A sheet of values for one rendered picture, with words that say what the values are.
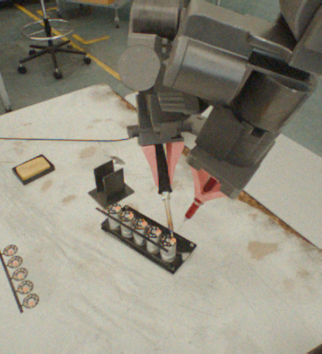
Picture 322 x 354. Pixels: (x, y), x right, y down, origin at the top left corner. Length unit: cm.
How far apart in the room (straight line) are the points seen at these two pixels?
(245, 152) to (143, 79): 18
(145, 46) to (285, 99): 22
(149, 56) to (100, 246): 33
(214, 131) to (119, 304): 33
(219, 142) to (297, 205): 41
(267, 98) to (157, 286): 37
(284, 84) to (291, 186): 48
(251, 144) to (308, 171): 48
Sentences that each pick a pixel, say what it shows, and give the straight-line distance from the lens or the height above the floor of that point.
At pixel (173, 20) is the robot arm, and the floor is 108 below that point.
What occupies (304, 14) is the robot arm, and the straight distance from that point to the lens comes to 29.
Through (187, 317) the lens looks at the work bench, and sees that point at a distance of 56.
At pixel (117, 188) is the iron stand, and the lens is 69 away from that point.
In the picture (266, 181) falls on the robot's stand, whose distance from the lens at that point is 77.
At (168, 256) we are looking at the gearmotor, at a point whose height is 79.
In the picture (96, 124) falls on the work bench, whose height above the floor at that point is 75.
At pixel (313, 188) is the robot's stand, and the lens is 79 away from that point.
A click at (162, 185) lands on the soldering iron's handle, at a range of 58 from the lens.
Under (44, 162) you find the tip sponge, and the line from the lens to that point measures 80.
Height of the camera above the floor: 125
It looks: 43 degrees down
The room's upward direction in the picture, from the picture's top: straight up
